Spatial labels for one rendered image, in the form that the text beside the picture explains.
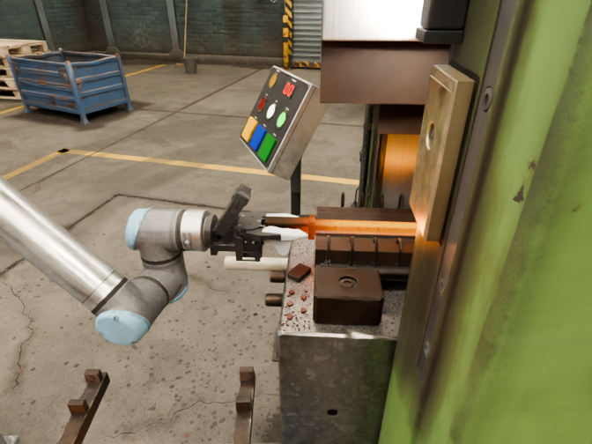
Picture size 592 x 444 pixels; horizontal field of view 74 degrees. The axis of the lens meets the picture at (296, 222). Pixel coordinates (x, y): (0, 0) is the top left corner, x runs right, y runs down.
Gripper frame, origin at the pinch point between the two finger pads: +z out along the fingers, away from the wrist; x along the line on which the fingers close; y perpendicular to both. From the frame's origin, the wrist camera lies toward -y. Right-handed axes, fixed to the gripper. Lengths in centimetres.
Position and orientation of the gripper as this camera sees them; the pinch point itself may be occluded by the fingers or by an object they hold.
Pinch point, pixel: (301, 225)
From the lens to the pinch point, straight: 82.6
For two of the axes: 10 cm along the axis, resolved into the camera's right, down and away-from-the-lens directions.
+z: 10.0, 0.3, -0.6
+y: 0.0, 8.6, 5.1
